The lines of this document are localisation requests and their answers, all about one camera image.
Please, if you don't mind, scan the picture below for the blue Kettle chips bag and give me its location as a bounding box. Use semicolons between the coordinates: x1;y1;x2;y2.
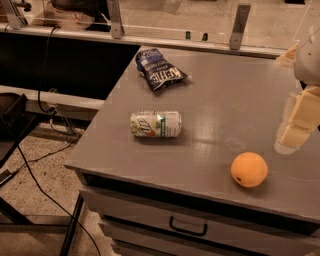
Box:
135;48;187;91

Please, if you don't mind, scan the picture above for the metal bracket right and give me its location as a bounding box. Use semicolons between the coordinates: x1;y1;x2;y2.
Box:
229;3;251;50

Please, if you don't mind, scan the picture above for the black cable on floor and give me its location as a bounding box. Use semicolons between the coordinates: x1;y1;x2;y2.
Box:
16;26;102;256

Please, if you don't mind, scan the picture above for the orange fruit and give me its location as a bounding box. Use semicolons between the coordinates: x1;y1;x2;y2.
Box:
231;152;268;188

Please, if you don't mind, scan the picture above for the metal bracket far left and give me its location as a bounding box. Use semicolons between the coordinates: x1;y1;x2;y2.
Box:
0;0;28;29

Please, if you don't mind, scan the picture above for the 7up soda can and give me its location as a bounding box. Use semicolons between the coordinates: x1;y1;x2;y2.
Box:
130;111;182;138

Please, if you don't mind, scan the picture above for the black metal table leg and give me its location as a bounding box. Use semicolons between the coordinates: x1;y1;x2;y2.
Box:
59;195;84;256

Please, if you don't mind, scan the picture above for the metal bracket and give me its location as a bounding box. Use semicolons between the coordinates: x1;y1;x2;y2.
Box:
229;3;251;50
0;0;28;29
106;0;124;39

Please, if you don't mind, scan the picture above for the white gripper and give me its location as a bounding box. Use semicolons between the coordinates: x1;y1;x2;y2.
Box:
274;27;320;155

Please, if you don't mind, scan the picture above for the black drawer handle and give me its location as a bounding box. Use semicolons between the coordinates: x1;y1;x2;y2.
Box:
169;216;208;237

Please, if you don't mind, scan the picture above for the grey drawer cabinet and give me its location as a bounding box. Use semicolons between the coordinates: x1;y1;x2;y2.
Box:
67;50;320;256

